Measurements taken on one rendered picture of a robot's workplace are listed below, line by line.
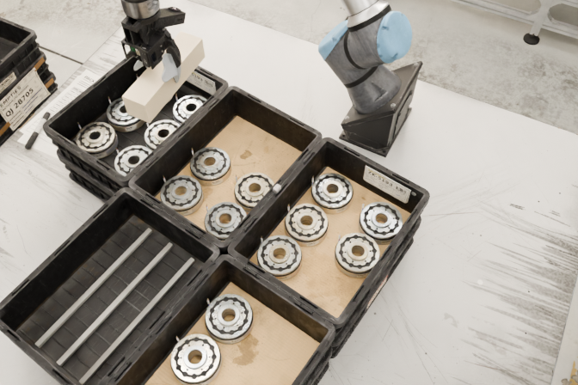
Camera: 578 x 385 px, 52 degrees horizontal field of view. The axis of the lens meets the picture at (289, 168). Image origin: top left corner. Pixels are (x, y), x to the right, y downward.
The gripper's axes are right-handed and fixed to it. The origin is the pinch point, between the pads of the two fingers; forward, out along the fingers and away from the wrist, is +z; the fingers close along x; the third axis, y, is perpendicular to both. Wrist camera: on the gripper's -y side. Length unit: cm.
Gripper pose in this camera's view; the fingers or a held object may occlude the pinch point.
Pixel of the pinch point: (164, 71)
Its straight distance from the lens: 144.5
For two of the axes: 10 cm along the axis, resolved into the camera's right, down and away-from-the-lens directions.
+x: 8.9, 3.7, -2.6
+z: 0.0, 5.8, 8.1
